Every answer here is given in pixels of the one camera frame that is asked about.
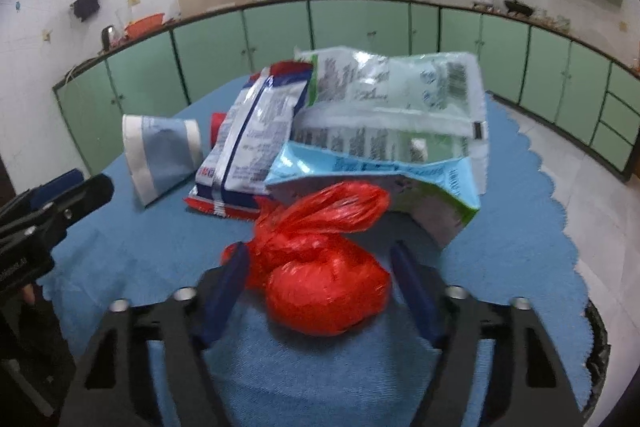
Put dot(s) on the blue tablecloth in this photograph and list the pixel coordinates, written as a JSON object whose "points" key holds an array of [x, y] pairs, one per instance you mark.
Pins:
{"points": [[150, 257]]}

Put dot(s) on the red striped snack packet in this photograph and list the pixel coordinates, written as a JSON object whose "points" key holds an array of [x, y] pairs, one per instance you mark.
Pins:
{"points": [[220, 207]]}

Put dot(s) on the dark towel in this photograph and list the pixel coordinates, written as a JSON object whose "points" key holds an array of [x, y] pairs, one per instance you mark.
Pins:
{"points": [[86, 6]]}

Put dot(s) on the green lower kitchen cabinets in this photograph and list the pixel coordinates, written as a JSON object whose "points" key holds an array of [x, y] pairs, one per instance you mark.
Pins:
{"points": [[280, 32]]}

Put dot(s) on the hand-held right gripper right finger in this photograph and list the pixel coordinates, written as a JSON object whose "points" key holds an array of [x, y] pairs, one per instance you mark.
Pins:
{"points": [[412, 294]]}

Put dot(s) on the person's left hand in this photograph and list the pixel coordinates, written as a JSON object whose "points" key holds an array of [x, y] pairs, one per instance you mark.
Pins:
{"points": [[28, 294]]}

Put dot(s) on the metal kettle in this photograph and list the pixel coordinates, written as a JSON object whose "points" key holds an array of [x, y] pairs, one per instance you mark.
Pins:
{"points": [[108, 38]]}

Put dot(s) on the red plastic bag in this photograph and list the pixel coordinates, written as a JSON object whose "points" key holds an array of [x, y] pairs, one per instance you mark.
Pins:
{"points": [[320, 292]]}

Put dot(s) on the orange basin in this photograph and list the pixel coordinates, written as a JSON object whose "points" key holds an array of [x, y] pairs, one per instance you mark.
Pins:
{"points": [[145, 26]]}

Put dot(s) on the blue white paper cup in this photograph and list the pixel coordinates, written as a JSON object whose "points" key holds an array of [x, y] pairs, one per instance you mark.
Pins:
{"points": [[160, 157]]}

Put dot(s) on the green white snack packet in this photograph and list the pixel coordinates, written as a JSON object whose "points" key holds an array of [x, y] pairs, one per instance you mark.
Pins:
{"points": [[390, 107]]}

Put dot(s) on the blue white snack packet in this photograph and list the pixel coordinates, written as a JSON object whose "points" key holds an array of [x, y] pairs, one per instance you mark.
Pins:
{"points": [[255, 132]]}

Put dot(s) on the light blue snack packet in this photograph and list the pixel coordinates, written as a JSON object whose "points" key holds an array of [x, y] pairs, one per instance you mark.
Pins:
{"points": [[350, 167]]}

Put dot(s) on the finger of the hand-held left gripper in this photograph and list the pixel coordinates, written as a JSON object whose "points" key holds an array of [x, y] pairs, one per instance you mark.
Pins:
{"points": [[57, 183], [85, 197]]}

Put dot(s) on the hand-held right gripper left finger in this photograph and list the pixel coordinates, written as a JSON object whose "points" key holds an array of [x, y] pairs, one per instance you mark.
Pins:
{"points": [[229, 289]]}

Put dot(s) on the black pot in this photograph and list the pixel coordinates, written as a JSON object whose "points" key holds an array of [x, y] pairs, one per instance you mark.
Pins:
{"points": [[517, 6]]}

